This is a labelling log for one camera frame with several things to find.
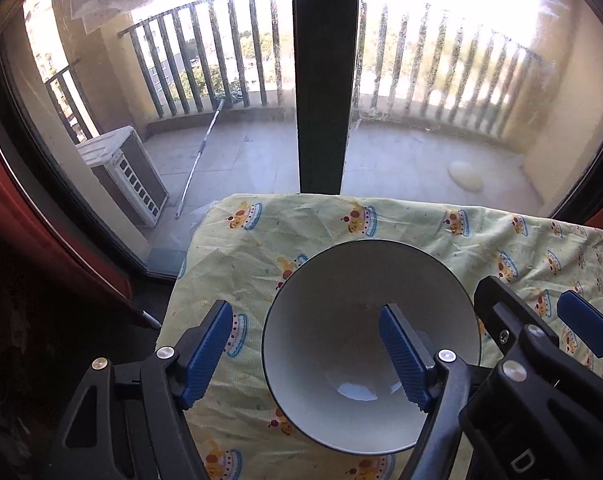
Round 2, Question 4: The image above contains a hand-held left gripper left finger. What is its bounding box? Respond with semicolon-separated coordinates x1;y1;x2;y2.
46;300;234;480

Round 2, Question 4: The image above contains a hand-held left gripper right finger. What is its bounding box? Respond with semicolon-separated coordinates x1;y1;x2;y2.
379;304;492;480

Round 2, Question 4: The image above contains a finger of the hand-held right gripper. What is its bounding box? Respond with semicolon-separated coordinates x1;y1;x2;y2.
474;275;562;361
556;290;603;388

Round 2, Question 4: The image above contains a cream floral bowl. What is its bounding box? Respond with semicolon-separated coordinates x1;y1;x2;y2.
261;240;482;456

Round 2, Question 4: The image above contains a yellow printed tablecloth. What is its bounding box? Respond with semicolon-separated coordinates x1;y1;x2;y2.
155;192;603;480

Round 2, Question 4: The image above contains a pale round object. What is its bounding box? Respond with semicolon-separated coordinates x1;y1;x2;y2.
448;160;485;192

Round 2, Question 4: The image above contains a white air conditioner unit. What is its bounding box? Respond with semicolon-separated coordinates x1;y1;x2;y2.
76;126;169;228

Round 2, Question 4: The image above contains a metal mop pole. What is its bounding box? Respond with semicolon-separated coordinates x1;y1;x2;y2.
174;100;227;220

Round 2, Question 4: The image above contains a red curtain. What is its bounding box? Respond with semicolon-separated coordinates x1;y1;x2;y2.
0;110;137;321

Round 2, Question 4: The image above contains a balcony railing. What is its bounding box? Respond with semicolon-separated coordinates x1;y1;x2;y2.
44;0;557;146

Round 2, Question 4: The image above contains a dark window frame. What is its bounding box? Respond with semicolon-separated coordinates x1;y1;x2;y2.
0;0;603;286

